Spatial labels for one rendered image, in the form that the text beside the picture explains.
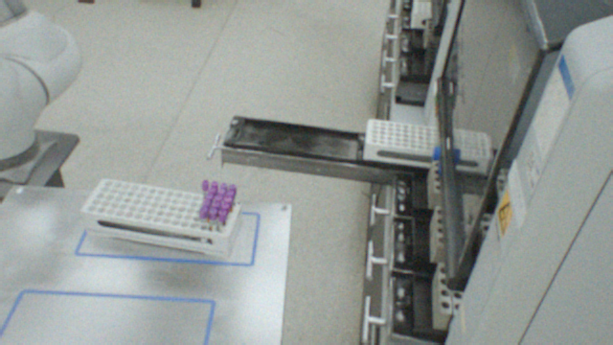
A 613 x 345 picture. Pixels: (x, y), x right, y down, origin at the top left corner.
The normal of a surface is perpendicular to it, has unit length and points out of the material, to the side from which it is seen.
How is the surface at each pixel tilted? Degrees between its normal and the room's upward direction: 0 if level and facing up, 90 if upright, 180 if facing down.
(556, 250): 90
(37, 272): 0
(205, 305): 0
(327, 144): 0
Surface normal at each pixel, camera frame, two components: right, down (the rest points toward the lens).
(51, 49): 0.88, -0.11
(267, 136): 0.06, -0.75
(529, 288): -0.15, 0.64
